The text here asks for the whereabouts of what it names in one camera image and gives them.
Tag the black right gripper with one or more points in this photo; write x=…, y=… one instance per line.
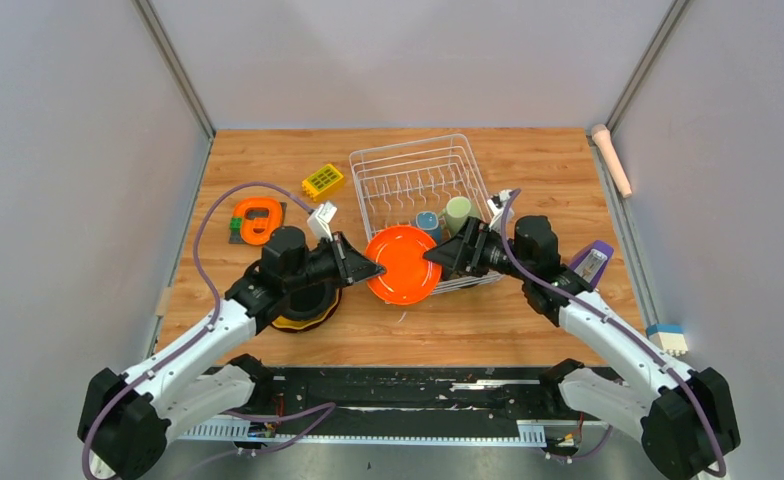
x=458, y=251

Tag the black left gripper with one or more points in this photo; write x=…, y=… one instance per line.
x=351, y=265

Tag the light green mug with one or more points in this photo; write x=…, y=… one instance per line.
x=456, y=212

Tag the blue dotted mug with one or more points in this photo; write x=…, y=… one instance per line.
x=428, y=222

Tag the black plate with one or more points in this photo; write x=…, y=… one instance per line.
x=311, y=302

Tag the orange plate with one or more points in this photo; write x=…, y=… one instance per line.
x=408, y=278

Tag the yellow dotted plate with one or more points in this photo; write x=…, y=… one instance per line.
x=292, y=326

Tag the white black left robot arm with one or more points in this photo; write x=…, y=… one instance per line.
x=167, y=378

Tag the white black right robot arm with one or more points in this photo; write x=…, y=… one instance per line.
x=683, y=418

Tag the yellow toy block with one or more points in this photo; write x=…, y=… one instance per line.
x=323, y=183

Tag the white blue toy block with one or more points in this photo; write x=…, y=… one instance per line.
x=670, y=338

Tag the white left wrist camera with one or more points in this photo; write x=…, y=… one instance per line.
x=319, y=220

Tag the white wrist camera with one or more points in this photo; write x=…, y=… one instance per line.
x=497, y=205
x=319, y=220

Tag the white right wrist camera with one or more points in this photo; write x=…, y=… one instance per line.
x=497, y=205

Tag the white wire dish rack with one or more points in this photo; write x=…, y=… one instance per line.
x=395, y=182

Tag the orange handle toy on pad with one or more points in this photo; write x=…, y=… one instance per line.
x=254, y=219

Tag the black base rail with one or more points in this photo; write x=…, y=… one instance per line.
x=373, y=403

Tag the pink cylinder handle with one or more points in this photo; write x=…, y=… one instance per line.
x=602, y=138

